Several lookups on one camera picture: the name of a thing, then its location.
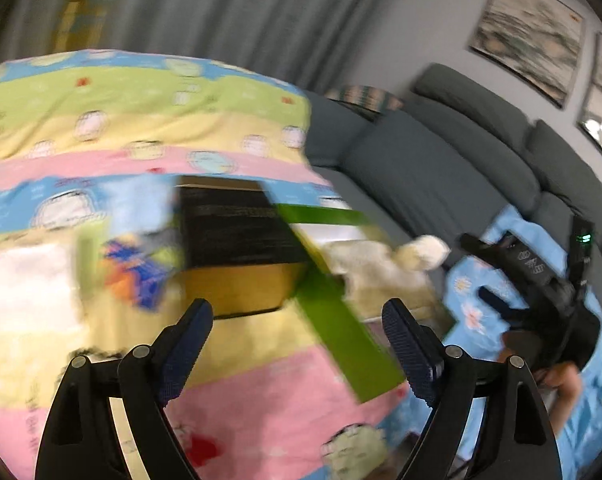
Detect cream plush toy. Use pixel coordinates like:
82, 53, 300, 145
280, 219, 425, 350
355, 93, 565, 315
326, 234, 452, 307

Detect striped pillow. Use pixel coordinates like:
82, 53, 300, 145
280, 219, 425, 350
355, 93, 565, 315
326, 85, 404, 117

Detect blue and orange toy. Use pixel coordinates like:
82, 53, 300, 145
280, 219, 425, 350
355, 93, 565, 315
103, 237, 182, 312

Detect blue floral blanket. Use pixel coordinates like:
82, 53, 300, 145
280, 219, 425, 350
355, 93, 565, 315
406, 205, 602, 480

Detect light blue cloth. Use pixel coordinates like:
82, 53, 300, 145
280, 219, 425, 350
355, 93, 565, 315
101, 175, 182, 241

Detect grey curtain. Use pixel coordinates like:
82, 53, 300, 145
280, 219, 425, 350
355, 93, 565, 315
0, 0, 482, 92

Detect cardboard box with green flaps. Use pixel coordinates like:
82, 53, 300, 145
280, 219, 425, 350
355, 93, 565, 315
173, 175, 458, 407

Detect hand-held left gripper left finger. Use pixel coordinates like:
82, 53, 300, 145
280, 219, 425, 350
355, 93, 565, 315
35, 298, 214, 480

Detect grey sofa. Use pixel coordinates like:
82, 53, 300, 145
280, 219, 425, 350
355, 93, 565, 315
301, 62, 602, 282

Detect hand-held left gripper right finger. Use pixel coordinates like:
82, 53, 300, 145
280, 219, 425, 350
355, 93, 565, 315
382, 298, 566, 480

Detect printed cartoon blanket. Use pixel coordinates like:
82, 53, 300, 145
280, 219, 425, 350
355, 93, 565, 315
0, 49, 418, 480

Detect person's right forearm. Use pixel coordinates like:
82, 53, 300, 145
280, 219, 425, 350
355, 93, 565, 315
496, 350, 584, 437

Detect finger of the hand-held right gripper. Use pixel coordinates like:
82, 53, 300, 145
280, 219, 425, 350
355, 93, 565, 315
478, 285, 532, 327
458, 232, 512, 264

